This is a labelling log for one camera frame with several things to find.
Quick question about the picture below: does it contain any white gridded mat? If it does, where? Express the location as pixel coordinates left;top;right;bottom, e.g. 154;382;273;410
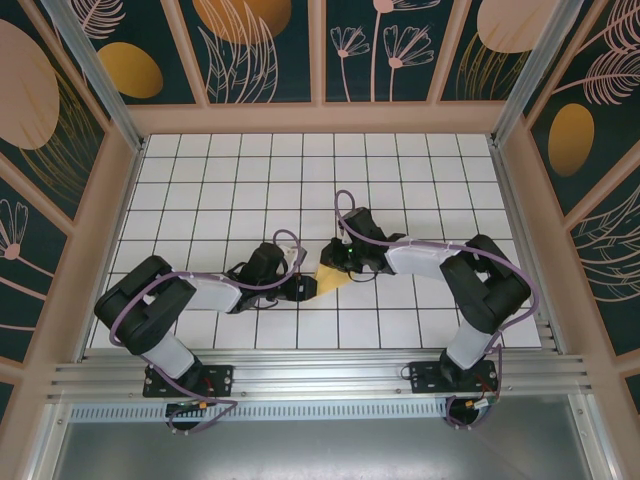
87;132;545;351

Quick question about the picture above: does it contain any aluminium mounting rail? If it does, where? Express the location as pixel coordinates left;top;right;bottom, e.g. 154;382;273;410
47;352;594;401

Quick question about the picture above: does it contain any slotted grey cable duct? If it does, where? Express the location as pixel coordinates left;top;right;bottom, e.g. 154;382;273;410
69;402;451;421

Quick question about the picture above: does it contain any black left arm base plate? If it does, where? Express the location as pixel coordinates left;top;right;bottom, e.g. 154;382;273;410
143;364;235;399

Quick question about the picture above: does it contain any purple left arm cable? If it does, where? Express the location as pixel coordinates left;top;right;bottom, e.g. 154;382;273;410
108;228;301;436

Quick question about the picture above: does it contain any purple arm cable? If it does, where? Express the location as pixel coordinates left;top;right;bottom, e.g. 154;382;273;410
333;189;539;431
108;228;301;436

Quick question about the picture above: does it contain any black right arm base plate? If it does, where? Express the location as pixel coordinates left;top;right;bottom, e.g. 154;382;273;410
408;360;501;395

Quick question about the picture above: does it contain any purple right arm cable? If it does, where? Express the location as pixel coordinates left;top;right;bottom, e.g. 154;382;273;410
333;189;539;431

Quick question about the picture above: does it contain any aluminium side rail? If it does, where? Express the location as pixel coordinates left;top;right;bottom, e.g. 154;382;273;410
489;142;569;356

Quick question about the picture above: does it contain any aluminium frame post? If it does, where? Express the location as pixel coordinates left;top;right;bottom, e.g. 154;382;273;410
488;0;575;147
39;0;147;154

